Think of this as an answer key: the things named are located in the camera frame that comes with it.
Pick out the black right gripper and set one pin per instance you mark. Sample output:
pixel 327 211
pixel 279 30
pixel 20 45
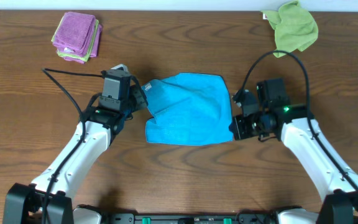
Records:
pixel 238 132

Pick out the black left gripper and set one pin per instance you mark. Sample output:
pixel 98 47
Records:
pixel 138 97

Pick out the blue microfiber cloth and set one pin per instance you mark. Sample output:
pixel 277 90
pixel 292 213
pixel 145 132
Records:
pixel 188 109

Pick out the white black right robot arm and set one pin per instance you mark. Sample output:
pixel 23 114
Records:
pixel 335 181

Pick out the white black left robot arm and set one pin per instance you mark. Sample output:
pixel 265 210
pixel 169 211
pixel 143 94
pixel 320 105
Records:
pixel 48 198

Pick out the purple folded cloth bottom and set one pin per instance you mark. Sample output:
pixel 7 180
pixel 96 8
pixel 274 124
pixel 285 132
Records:
pixel 94 51

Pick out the purple folded cloth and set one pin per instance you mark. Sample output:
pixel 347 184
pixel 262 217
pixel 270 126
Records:
pixel 74 31
pixel 94 51

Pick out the green folded cloth middle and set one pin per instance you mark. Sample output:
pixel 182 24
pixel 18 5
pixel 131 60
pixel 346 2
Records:
pixel 84 55

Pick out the purple folded cloth top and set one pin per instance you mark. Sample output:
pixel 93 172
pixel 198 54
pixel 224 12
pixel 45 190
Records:
pixel 74 31

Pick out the green crumpled cloth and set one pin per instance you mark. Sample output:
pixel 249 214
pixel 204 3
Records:
pixel 294 27

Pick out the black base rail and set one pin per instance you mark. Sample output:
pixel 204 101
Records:
pixel 179 219

